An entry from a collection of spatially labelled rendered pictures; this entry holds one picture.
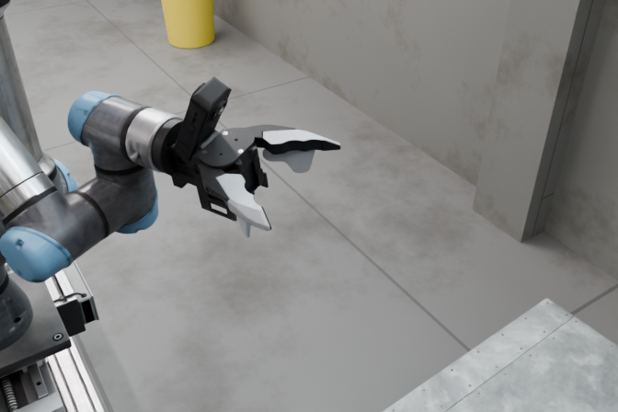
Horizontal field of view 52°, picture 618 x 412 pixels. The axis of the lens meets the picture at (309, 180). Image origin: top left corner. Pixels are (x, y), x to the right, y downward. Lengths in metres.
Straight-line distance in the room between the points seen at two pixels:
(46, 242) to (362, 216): 2.34
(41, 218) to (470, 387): 0.89
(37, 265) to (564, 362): 1.05
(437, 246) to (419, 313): 0.43
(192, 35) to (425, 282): 2.84
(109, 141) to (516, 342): 0.97
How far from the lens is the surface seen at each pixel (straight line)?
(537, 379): 1.41
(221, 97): 0.69
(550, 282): 2.86
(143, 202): 0.89
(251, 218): 0.66
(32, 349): 1.15
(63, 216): 0.83
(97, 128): 0.84
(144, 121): 0.80
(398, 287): 2.68
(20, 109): 1.06
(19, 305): 1.17
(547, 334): 1.50
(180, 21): 4.81
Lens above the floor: 1.84
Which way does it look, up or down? 34 degrees down
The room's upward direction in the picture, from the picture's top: straight up
